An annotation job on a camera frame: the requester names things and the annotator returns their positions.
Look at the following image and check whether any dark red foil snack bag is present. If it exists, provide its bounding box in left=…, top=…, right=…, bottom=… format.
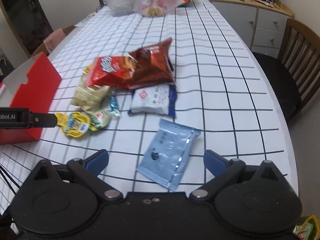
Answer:
left=129, top=38, right=175, bottom=89

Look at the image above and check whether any dark wooden slatted chair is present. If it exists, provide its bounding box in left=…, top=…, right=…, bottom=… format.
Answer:
left=253, top=18, right=319, bottom=121

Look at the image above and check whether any white blue snack packet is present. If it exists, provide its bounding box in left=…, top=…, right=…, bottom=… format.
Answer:
left=128, top=83, right=177, bottom=117

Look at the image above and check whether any red white cardboard box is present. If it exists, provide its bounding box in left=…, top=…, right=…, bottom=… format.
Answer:
left=1, top=53, right=62, bottom=145

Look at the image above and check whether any wooden side cabinet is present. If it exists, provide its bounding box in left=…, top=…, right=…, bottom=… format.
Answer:
left=208, top=0, right=294, bottom=58

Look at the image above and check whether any yellow jelly cup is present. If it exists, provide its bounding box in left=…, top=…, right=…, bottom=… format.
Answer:
left=55, top=112, right=97, bottom=138

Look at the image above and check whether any white grid tablecloth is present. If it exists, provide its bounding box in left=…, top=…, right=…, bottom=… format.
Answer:
left=0, top=0, right=299, bottom=213

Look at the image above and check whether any red chips bag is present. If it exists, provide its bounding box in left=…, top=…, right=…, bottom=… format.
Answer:
left=83, top=56, right=137, bottom=88

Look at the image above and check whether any small blue candy wrapper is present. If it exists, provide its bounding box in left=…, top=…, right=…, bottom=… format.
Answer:
left=110, top=95, right=121, bottom=119

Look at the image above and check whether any pale yellow snack bag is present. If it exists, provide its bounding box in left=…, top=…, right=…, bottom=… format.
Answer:
left=71, top=64, right=110, bottom=115

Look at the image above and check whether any light blue snack packet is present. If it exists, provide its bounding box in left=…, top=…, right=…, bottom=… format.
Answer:
left=137, top=119, right=201, bottom=191

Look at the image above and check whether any pink towel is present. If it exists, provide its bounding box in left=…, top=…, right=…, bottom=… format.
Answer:
left=43, top=28, right=66, bottom=54

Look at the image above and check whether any green white snack packet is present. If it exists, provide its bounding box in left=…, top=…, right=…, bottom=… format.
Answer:
left=89, top=108, right=111, bottom=131

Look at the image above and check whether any wooden chair with pink towel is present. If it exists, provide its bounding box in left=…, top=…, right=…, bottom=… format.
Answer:
left=31, top=25, right=75, bottom=57

